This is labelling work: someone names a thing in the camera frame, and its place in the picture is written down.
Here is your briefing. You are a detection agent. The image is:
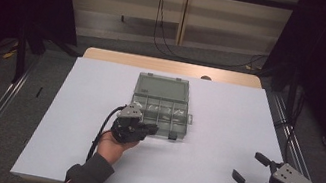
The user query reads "wooden vertical post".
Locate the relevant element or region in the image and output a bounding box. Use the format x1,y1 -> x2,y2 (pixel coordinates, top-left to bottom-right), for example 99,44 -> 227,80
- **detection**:
174,0 -> 192,47

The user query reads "black wall cable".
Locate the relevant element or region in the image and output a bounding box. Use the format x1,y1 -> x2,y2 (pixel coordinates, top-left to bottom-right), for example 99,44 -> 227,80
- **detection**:
147,0 -> 279,76

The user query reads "wooden table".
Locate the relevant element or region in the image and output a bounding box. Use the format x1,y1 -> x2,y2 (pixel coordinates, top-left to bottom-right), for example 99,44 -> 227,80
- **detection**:
82,44 -> 265,91

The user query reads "grey transparent compartment box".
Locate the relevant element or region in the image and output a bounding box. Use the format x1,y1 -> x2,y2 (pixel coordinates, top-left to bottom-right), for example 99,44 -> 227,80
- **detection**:
124,70 -> 201,145

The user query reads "yellow floor tape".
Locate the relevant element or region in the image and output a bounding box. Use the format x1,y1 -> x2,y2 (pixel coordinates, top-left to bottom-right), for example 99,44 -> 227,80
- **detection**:
1,38 -> 21,62

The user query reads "white table board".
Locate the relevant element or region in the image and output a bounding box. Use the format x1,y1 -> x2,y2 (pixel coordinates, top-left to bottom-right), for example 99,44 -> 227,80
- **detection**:
9,47 -> 320,183

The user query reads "person's left hand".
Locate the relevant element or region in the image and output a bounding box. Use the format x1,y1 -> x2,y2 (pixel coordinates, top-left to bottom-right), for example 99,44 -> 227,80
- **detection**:
94,128 -> 141,170

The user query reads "small black floor object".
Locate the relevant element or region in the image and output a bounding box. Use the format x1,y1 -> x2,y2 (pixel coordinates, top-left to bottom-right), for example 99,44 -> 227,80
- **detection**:
35,85 -> 44,99

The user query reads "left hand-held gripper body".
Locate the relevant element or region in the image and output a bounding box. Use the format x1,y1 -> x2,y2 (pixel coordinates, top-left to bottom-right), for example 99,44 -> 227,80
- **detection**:
108,98 -> 153,148

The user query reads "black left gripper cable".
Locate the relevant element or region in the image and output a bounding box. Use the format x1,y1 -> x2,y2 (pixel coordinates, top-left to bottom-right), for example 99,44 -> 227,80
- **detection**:
85,99 -> 128,168

